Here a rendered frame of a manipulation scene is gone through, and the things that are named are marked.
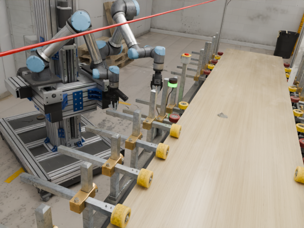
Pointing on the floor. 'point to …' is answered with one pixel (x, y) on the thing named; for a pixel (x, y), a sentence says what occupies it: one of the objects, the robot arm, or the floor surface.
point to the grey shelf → (20, 26)
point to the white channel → (296, 63)
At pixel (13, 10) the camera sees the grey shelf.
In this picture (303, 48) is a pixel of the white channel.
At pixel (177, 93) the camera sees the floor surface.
